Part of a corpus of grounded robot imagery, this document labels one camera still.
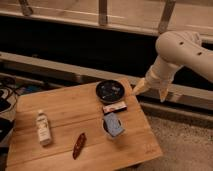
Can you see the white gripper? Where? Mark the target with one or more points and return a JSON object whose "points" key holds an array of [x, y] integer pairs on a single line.
{"points": [[159, 76]]}

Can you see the small white plastic bottle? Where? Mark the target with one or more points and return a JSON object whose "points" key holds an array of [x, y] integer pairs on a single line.
{"points": [[43, 129]]}

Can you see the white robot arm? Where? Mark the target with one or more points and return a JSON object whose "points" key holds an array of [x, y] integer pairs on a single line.
{"points": [[176, 49]]}

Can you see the dark ceramic bowl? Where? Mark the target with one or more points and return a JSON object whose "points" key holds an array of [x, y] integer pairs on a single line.
{"points": [[110, 91]]}

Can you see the red chili pepper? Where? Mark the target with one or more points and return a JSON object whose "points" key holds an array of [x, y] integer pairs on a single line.
{"points": [[79, 145]]}

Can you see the wooden table board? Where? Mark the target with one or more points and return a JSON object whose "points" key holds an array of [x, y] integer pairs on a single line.
{"points": [[72, 111]]}

